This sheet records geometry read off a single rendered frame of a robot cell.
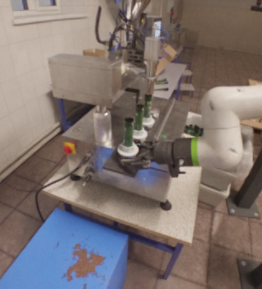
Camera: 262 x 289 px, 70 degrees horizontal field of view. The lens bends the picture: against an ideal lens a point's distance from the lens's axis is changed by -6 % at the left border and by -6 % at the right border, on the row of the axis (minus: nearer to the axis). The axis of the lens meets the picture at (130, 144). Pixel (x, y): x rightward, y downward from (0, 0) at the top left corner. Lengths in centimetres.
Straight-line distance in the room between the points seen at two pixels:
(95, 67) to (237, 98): 44
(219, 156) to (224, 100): 15
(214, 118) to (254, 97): 11
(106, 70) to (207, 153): 40
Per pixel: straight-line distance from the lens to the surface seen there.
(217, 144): 57
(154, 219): 90
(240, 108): 58
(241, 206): 211
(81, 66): 72
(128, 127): 62
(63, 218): 111
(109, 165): 69
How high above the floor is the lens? 150
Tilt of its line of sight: 37 degrees down
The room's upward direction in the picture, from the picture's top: 3 degrees clockwise
